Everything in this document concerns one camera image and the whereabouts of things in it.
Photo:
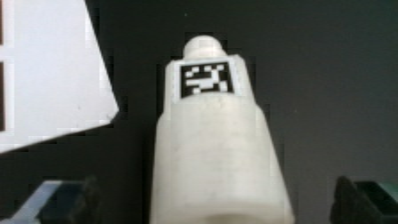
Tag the white marker sheet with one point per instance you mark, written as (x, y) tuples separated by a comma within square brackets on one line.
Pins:
[(57, 99)]

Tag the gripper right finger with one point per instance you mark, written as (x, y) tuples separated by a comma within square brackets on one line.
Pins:
[(364, 202)]

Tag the white cylindrical table leg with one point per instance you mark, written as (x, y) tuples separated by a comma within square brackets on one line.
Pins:
[(216, 178)]

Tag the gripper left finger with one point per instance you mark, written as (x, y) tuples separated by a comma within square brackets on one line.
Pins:
[(60, 204)]

